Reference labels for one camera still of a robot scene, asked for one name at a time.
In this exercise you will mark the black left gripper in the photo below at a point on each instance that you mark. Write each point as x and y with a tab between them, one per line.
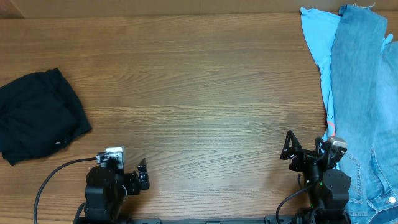
135	186

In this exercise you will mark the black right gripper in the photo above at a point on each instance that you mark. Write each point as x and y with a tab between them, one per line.
306	154

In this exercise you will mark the blue denim jeans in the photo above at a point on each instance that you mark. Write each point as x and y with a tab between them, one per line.
364	86

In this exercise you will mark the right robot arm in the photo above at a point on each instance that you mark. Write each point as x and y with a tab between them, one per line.
326	186

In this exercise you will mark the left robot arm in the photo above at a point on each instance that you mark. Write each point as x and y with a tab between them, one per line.
107	186

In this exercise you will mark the black folded garment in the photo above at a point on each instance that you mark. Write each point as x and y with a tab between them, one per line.
40	115

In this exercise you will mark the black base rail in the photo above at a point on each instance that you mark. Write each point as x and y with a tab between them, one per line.
268	219

